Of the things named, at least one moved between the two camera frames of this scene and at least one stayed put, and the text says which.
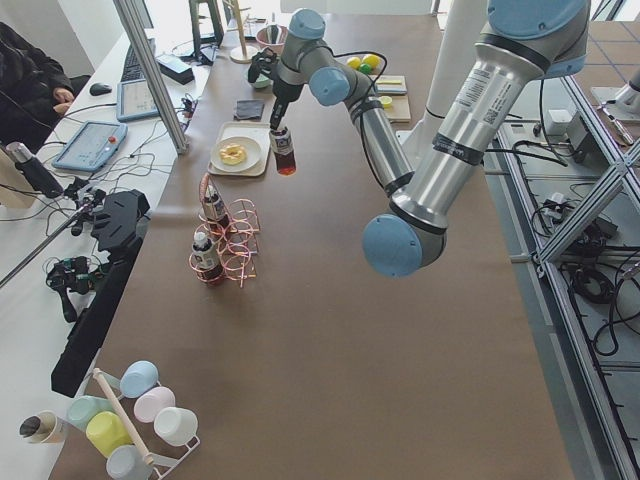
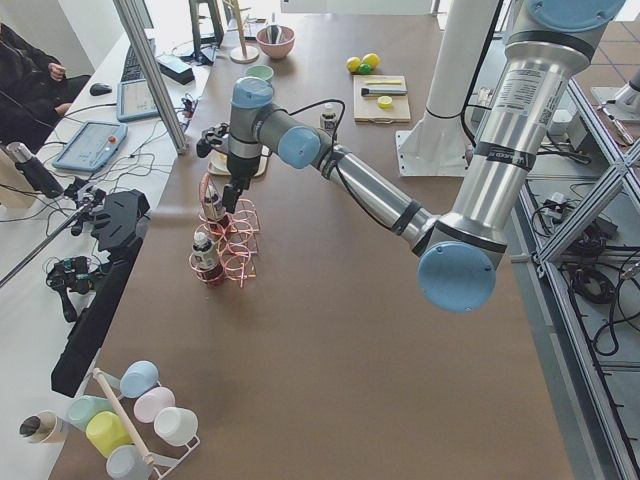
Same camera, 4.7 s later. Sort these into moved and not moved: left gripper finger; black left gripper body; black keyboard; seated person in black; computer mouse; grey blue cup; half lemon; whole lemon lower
Moved: left gripper finger; black left gripper body
Not moved: seated person in black; half lemon; whole lemon lower; grey blue cup; black keyboard; computer mouse
